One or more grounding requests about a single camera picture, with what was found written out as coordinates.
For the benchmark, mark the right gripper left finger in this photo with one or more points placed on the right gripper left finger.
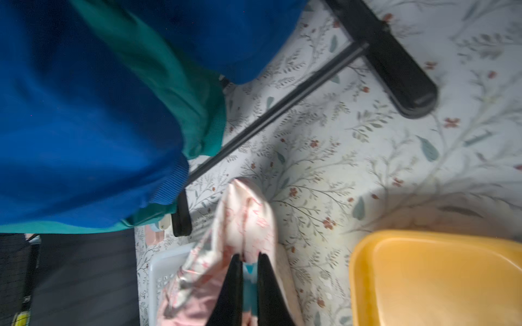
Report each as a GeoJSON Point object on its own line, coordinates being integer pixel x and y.
{"type": "Point", "coordinates": [229, 306]}

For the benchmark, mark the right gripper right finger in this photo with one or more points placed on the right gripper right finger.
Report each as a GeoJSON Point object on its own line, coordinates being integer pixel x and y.
{"type": "Point", "coordinates": [272, 309]}

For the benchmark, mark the pink printed jacket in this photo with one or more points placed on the pink printed jacket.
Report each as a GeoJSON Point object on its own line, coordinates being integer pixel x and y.
{"type": "Point", "coordinates": [244, 223]}

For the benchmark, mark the white plastic basket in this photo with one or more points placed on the white plastic basket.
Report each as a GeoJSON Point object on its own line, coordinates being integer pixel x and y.
{"type": "Point", "coordinates": [163, 267]}

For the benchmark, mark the yellow plastic tray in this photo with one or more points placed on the yellow plastic tray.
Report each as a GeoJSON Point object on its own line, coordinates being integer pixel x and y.
{"type": "Point", "coordinates": [430, 278]}

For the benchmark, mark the floral table mat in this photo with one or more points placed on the floral table mat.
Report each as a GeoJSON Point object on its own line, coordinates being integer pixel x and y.
{"type": "Point", "coordinates": [344, 162]}

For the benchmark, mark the red white blue jacket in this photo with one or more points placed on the red white blue jacket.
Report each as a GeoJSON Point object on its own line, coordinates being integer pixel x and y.
{"type": "Point", "coordinates": [81, 122]}

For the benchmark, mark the green jacket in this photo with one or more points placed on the green jacket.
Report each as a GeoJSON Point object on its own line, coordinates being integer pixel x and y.
{"type": "Point", "coordinates": [179, 93]}

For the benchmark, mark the black clothes rack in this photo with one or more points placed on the black clothes rack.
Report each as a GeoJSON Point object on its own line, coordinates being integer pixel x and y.
{"type": "Point", "coordinates": [411, 91]}

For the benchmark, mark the black wire wall basket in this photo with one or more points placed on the black wire wall basket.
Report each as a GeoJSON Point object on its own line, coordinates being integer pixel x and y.
{"type": "Point", "coordinates": [19, 263]}

